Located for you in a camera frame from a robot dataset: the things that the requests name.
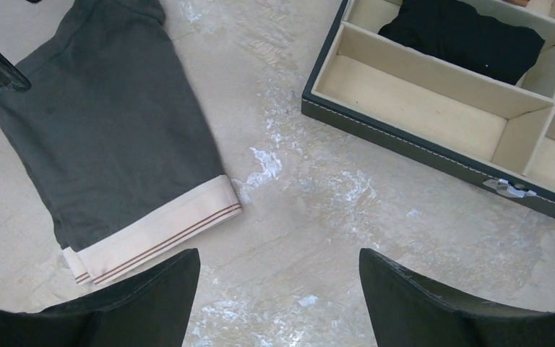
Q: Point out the dark grey boxer underwear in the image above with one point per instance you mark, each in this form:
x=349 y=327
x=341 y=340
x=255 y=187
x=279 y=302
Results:
x=114 y=140

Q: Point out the beige compartment organizer box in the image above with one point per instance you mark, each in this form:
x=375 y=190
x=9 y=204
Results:
x=491 y=134

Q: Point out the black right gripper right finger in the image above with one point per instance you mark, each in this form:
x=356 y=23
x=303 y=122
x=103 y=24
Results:
x=409 y=309

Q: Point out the black rolled underwear left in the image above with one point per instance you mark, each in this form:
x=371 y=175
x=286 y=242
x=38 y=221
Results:
x=455 y=32

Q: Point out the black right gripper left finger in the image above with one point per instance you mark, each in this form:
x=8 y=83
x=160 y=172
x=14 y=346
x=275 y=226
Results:
x=151 y=308

